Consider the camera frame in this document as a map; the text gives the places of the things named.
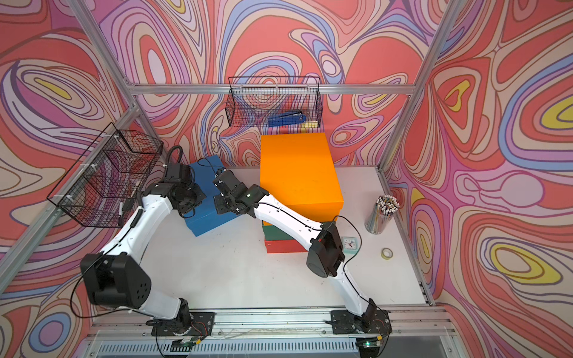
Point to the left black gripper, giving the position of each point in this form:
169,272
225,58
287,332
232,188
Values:
200,194

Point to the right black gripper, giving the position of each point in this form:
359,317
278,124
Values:
219,201

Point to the blue shoebox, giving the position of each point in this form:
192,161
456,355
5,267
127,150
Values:
205,218

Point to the green shoebox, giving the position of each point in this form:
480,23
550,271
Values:
272,233

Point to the red shoebox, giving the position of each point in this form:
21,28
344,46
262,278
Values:
283,247

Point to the orange shoebox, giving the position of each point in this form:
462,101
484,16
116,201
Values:
299,171

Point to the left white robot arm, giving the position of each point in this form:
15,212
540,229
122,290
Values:
114,277

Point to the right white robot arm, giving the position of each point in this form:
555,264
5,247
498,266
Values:
323,243

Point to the marker in left basket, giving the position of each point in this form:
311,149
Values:
120,220

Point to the blue stapler in basket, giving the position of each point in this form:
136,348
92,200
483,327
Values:
293,117

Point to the small mint green clock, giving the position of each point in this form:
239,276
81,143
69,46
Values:
351,245

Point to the metal cup of pencils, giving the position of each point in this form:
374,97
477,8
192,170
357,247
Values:
385,207

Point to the yellow tape roll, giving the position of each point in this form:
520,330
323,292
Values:
387,253

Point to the black wire basket left wall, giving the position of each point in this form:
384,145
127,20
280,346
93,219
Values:
113,168

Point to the black wire basket wall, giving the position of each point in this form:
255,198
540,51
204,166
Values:
113,168
251,100

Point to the black wire basket back wall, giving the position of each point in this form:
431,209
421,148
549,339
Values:
251,100

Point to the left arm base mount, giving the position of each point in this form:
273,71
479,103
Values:
198,324

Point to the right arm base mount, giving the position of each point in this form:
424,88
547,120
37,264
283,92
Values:
376,322

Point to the aluminium rail front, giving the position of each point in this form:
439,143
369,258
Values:
284,332

